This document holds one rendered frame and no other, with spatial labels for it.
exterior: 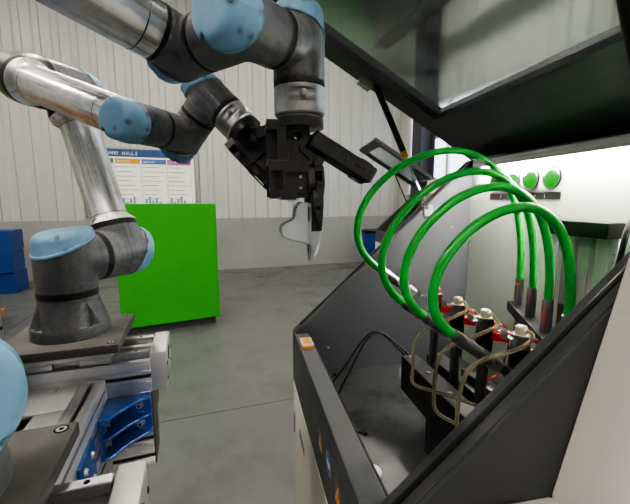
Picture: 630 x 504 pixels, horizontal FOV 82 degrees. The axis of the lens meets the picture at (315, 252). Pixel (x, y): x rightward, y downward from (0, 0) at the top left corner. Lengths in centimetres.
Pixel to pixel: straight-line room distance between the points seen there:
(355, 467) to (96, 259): 67
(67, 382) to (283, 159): 67
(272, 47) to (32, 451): 56
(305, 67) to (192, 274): 353
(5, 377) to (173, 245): 362
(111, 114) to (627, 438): 83
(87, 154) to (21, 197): 654
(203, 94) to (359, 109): 740
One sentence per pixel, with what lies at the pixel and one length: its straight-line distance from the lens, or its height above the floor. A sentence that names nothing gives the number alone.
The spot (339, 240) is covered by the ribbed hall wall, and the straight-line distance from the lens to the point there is 773.
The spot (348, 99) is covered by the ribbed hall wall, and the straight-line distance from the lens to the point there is 808.
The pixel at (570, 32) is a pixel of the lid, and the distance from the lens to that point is 76.
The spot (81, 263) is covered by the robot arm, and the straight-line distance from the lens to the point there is 90.
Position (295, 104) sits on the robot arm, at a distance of 54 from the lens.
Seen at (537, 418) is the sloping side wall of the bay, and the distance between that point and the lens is 52.
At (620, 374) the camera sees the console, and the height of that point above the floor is 114.
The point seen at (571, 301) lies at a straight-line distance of 65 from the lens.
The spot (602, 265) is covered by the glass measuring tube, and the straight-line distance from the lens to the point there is 85.
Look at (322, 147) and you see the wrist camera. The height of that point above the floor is 141.
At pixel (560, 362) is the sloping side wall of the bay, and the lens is 51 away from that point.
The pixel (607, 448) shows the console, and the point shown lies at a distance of 54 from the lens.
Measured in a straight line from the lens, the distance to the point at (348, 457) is 62.
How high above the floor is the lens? 133
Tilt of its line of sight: 8 degrees down
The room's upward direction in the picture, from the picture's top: straight up
